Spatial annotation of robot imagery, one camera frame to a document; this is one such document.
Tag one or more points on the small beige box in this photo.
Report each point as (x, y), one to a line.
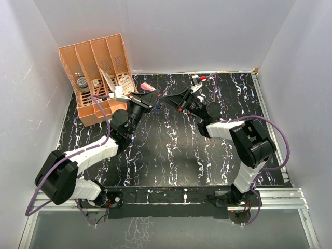
(96, 83)

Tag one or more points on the orange plastic file organizer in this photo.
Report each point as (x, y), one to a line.
(85, 59)

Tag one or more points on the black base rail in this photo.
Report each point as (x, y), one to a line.
(180, 201)

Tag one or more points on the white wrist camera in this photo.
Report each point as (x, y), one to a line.
(118, 95)
(197, 82)

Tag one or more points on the white paper card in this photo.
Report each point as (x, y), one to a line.
(110, 81)

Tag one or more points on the pink strap keyring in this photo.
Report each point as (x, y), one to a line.
(146, 86)

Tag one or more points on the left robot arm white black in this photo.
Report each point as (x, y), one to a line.
(58, 179)

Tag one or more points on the white label packet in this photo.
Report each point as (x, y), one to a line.
(127, 84)

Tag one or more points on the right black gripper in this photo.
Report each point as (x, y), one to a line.
(179, 101)

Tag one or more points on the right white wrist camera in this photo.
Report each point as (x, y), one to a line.
(197, 82)

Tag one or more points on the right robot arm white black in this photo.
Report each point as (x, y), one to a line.
(253, 143)

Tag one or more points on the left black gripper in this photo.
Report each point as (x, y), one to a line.
(145, 101)

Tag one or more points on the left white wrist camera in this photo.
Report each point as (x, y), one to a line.
(118, 95)

